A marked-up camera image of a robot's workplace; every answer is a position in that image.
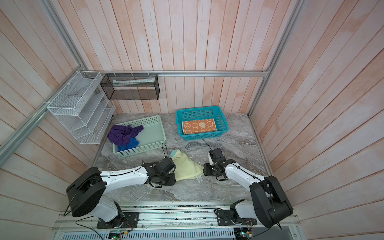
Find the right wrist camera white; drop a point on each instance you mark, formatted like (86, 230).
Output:
(211, 158)

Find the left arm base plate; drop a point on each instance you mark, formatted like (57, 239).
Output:
(125, 220)

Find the light green plastic basket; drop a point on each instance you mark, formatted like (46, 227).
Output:
(150, 138)

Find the aluminium mounting rail front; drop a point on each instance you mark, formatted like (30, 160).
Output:
(154, 216)

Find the aluminium frame bar back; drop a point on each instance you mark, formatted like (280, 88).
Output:
(194, 73)

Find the aluminium frame bar left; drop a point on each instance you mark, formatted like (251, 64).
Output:
(21, 134)

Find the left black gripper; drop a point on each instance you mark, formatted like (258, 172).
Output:
(171, 181)

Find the teal plastic basket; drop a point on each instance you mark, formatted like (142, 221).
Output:
(212, 112)

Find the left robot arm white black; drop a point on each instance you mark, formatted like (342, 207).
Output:
(86, 194)

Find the aluminium frame bar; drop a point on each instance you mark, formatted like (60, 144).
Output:
(21, 134)
(194, 73)

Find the blue towel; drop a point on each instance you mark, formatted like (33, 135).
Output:
(133, 143)

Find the green circuit board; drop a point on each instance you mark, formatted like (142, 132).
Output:
(243, 235)

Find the aluminium frame post right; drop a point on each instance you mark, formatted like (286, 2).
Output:
(279, 32)

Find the white wire mesh shelf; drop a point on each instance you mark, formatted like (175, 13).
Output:
(83, 110)

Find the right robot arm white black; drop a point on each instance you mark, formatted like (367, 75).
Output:
(268, 205)

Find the orange bunny print towel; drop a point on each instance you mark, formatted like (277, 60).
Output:
(198, 126)

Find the black mesh wall basket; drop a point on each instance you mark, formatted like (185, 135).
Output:
(131, 86)

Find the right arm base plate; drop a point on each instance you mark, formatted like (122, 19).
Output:
(230, 218)

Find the yellow teal hippo towel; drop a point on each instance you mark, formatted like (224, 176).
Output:
(186, 169)

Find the purple towel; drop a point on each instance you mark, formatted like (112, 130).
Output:
(121, 135)

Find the white vented cable duct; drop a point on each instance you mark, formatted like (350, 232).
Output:
(188, 234)

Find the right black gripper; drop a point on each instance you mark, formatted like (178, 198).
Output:
(206, 170)

